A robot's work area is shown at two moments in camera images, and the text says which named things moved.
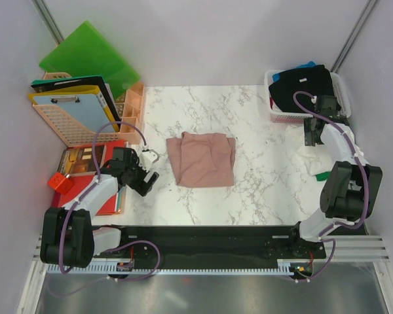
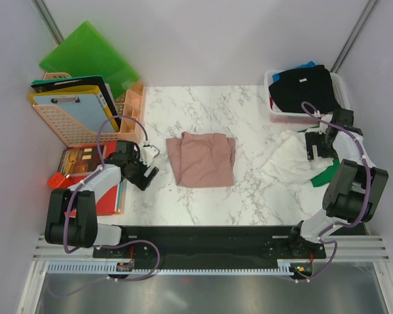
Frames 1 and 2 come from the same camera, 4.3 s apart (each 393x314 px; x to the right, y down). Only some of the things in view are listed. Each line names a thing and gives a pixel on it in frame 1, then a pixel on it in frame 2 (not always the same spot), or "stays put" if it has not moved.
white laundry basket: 340,93 stays put
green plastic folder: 86,52 stays put
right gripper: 310,138 → 314,139
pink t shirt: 201,159 stays put
